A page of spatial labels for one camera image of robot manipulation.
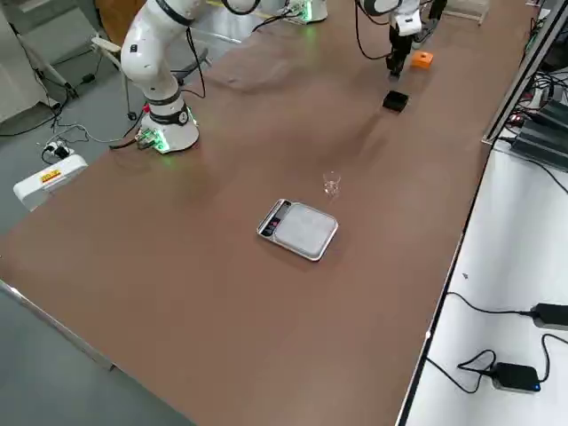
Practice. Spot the white control box yellow label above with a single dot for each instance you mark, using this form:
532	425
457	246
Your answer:
49	179

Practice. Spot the white power strip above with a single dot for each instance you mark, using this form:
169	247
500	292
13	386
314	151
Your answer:
57	148

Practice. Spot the white desk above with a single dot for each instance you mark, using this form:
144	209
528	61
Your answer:
510	266

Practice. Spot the black power adapter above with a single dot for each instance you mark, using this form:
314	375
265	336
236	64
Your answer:
552	315

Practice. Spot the black button box base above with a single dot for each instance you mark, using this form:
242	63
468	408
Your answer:
396	101

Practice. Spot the black power supply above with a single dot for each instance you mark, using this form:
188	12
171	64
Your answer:
541	144
554	111

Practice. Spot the clear measuring cup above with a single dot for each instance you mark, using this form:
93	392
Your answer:
331	184

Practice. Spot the white electronic scale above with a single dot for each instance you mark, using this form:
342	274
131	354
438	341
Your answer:
302	231

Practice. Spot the small black box blue light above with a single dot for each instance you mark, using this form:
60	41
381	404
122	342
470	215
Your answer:
517	376

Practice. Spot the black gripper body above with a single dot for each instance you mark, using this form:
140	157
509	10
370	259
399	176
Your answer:
437	10
399	44

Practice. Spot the aluminium post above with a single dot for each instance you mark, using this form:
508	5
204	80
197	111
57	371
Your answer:
515	80

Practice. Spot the orange button box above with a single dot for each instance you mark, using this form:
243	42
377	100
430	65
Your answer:
421	60

